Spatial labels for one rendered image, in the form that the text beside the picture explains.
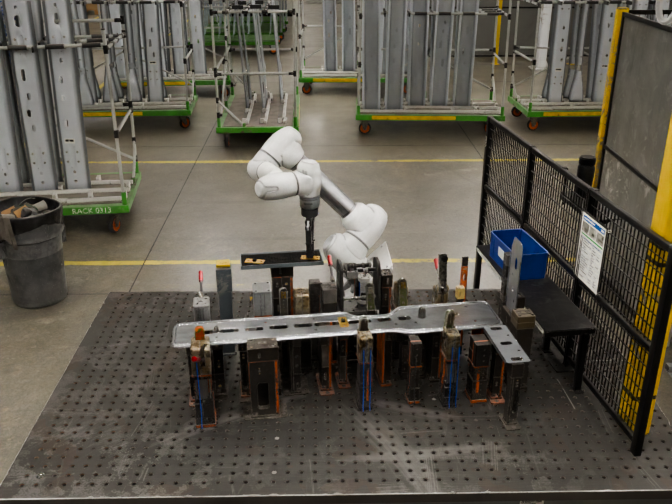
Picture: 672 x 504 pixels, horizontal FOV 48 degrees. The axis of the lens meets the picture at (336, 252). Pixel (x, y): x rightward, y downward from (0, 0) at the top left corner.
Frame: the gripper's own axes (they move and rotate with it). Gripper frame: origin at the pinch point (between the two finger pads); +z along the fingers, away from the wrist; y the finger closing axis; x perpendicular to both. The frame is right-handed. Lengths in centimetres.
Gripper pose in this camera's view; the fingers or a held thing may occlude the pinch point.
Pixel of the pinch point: (310, 249)
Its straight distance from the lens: 338.1
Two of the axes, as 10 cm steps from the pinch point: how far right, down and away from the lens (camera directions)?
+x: 9.9, 0.5, -1.1
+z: 0.0, 9.1, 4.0
